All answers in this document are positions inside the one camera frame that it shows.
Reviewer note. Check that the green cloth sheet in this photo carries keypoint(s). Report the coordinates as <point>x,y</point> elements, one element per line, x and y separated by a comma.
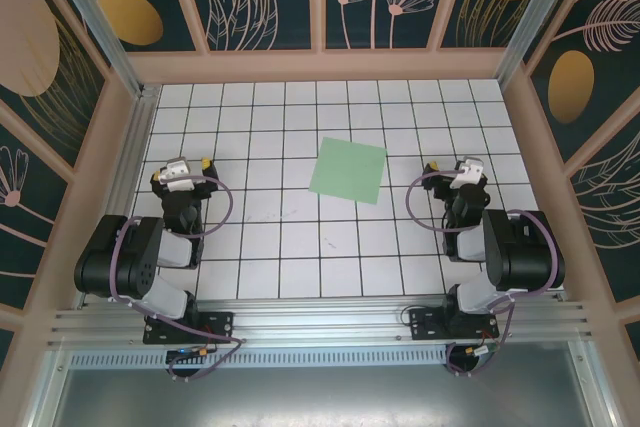
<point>348,170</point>

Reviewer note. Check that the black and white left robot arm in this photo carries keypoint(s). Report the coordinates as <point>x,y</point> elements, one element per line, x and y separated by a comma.
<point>115,257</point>

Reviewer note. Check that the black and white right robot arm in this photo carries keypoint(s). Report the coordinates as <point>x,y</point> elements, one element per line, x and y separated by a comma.
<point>525,252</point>

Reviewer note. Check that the grey sheet metal panel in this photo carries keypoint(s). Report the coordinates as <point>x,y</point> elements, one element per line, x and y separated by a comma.
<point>320,397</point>

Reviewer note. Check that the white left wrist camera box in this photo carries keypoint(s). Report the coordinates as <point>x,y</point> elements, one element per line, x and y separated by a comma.
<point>178,175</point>

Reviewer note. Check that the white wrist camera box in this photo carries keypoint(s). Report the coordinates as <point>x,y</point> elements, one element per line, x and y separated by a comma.
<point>468,173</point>
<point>178,175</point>

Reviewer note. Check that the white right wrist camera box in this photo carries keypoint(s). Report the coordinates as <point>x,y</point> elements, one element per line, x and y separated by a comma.
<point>468,173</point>

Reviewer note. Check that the aluminium side rail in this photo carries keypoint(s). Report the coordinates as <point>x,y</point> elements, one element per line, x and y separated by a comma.
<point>137,147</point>

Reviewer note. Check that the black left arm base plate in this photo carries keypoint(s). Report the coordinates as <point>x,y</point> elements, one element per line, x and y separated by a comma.
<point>220,322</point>

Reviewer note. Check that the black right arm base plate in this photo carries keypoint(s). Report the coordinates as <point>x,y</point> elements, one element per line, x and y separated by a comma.
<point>425,322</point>

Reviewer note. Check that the aluminium frame post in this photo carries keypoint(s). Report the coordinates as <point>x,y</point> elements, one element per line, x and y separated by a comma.
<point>95,22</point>
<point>530,22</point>

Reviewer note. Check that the long aluminium mounting rail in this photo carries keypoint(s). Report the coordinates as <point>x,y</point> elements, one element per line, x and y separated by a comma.
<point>320,319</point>

